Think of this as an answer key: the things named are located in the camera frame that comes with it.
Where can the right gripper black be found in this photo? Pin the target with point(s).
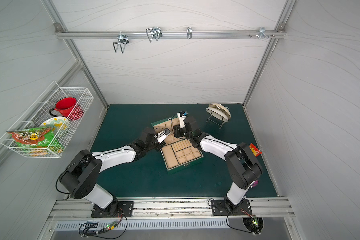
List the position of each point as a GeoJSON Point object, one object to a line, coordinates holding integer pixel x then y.
{"type": "Point", "coordinates": [180, 130]}

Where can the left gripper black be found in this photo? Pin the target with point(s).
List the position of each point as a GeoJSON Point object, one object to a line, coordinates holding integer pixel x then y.
{"type": "Point", "coordinates": [155, 142]}

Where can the green jewelry box beige lining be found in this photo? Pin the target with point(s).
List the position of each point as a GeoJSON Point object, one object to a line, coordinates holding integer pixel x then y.
{"type": "Point", "coordinates": [178, 154]}

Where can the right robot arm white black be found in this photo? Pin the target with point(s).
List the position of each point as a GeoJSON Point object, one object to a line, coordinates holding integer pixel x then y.
{"type": "Point", "coordinates": [244, 168]}

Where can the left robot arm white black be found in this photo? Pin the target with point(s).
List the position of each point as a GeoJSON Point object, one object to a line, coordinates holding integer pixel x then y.
{"type": "Point", "coordinates": [80, 177]}

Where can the green table mat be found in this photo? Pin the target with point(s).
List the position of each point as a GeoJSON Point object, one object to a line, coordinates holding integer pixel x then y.
{"type": "Point", "coordinates": [149, 177]}

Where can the red snack packet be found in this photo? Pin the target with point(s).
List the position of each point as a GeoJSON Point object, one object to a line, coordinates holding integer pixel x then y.
{"type": "Point", "coordinates": [255, 150]}

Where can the white ventilation grille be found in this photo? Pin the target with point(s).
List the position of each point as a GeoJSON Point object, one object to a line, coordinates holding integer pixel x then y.
{"type": "Point", "coordinates": [155, 224]}

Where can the purple onion toy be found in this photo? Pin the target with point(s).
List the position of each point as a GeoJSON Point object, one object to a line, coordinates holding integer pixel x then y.
{"type": "Point", "coordinates": [254, 184]}

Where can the red mug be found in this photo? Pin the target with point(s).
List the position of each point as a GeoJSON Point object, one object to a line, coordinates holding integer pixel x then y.
{"type": "Point", "coordinates": [67, 107]}

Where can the patterned white plate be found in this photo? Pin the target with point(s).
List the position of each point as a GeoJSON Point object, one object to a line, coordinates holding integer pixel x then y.
{"type": "Point", "coordinates": [58, 124]}

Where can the double metal hook left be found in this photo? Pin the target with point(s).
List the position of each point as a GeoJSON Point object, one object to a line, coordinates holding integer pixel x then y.
{"type": "Point", "coordinates": [120, 43]}

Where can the green snack bag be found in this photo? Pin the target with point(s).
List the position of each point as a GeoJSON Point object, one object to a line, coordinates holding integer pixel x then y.
{"type": "Point", "coordinates": [42, 137]}

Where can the metal hook right end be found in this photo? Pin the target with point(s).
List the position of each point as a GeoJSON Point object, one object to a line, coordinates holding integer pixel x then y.
{"type": "Point", "coordinates": [262, 33]}

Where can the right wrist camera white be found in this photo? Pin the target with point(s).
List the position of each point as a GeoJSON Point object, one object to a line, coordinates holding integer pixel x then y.
{"type": "Point", "coordinates": [181, 116]}

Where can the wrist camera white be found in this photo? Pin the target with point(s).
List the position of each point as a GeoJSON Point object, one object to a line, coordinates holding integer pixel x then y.
{"type": "Point", "coordinates": [181, 116]}
{"type": "Point", "coordinates": [161, 136]}

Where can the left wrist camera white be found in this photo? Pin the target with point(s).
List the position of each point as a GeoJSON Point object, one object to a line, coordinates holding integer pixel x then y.
{"type": "Point", "coordinates": [161, 136]}

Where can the round mirror on wire stand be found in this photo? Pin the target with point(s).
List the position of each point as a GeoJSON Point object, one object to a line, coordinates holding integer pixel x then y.
{"type": "Point", "coordinates": [218, 114]}

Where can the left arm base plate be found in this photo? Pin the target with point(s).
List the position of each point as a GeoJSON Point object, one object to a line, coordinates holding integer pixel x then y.
{"type": "Point", "coordinates": [115, 209]}

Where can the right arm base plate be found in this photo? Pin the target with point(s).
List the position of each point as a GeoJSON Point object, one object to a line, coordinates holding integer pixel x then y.
{"type": "Point", "coordinates": [225, 208]}

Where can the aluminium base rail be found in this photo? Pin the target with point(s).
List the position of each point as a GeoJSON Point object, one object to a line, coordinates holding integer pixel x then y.
{"type": "Point", "coordinates": [170, 208]}

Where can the white wire basket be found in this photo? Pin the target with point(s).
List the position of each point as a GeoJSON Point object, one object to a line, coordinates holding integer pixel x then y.
{"type": "Point", "coordinates": [38, 112]}

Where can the aluminium top rail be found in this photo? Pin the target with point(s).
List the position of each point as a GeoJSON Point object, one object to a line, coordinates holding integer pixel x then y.
{"type": "Point", "coordinates": [167, 35]}

